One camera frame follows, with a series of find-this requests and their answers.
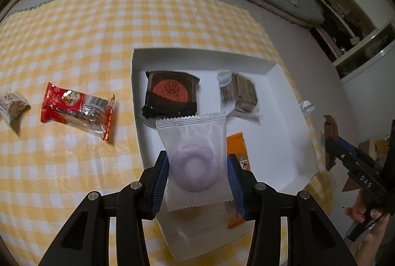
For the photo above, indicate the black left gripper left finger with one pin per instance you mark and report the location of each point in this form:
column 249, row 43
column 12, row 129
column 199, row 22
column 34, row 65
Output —
column 84, row 238

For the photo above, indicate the purple ring cookie packet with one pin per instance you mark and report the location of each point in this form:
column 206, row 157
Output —
column 197, row 155

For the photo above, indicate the white open shelf unit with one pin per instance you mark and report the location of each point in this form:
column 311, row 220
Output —
column 358, row 38

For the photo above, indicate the orange snack packet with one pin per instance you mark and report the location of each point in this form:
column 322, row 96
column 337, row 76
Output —
column 237, row 161

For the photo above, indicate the white cardboard tray box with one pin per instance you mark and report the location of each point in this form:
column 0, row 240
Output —
column 279, row 146

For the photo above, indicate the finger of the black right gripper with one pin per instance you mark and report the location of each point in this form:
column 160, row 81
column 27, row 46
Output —
column 366, row 151
column 341, row 153

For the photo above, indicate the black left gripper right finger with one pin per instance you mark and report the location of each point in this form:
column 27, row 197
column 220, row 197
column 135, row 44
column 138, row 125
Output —
column 312, row 237

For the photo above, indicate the white red printed snack packet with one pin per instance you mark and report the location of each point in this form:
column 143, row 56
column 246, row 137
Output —
column 12, row 105

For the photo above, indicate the crumpled silver wrapper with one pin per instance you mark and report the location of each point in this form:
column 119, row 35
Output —
column 306, row 107

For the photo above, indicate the black packaged red mooncake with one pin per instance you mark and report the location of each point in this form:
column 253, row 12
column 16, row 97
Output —
column 170, row 95

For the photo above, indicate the clear packaged brown cake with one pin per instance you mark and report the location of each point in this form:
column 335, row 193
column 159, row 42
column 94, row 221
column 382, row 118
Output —
column 238, row 95

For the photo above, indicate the person right hand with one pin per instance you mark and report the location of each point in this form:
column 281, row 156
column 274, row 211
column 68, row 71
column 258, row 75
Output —
column 371, row 243

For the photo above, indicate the brown snack bar packet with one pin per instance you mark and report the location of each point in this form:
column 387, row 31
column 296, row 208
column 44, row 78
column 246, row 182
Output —
column 330, row 131

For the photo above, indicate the yellow white checkered cloth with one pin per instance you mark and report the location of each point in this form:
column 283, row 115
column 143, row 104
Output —
column 87, row 45

